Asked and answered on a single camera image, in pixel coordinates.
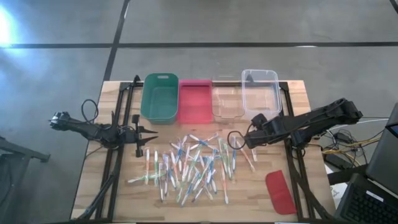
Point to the pink plastic bin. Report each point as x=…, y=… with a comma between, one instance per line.
x=195, y=102

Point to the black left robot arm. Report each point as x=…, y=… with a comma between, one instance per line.
x=87, y=129

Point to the small clear plastic bin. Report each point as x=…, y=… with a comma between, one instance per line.
x=228, y=105

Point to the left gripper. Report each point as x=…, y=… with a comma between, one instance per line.
x=130, y=137

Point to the black power brick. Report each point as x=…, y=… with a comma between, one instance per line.
x=337, y=161

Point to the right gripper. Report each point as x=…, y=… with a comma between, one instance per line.
x=264, y=133

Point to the white paper sheet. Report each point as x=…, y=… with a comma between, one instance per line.
x=339, y=193

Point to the red plastic lid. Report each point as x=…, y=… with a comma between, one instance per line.
x=280, y=193

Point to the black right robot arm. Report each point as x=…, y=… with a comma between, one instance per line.
x=326, y=113

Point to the green plastic bin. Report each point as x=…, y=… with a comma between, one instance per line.
x=160, y=102

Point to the large clear plastic bin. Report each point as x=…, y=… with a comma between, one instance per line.
x=261, y=90

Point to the orange toothbrush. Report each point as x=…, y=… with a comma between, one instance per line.
x=186, y=161
x=245, y=157
x=224, y=183
x=147, y=165
x=175, y=169

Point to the black desk crossbar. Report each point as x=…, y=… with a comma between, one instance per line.
x=345, y=175

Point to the grey laptop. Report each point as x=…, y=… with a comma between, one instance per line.
x=385, y=155

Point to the black metal stand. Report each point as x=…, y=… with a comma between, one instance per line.
x=18, y=149

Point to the dark open laptop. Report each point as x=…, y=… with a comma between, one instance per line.
x=367, y=205

